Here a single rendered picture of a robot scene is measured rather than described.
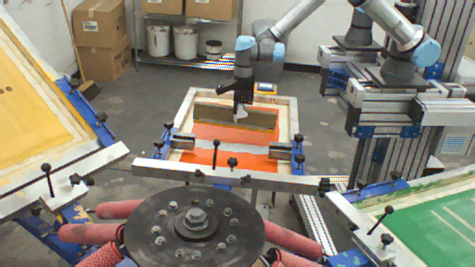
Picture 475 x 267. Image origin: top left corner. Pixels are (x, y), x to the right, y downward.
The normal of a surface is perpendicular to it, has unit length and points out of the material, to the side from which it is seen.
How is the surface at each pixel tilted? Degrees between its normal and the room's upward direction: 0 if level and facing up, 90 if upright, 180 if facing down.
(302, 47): 90
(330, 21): 90
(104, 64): 90
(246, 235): 0
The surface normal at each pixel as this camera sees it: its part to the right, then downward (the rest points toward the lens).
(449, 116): 0.10, 0.51
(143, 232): 0.06, -0.86
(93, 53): -0.14, 0.47
